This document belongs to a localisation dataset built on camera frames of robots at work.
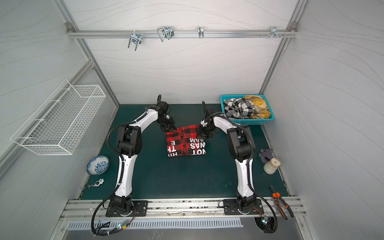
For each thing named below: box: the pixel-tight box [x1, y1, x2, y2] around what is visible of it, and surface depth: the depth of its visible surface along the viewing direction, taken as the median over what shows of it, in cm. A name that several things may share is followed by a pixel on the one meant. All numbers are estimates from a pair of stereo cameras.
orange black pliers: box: [270, 185, 294, 220], surface depth 76 cm
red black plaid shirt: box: [166, 124, 207, 157], surface depth 94 cm
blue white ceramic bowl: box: [86, 155, 110, 176], surface depth 88 cm
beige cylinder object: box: [263, 158, 281, 175], surface depth 82 cm
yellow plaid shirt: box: [243, 95, 271, 119], surface depth 106 cm
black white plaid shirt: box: [223, 97, 255, 119], surface depth 109 cm
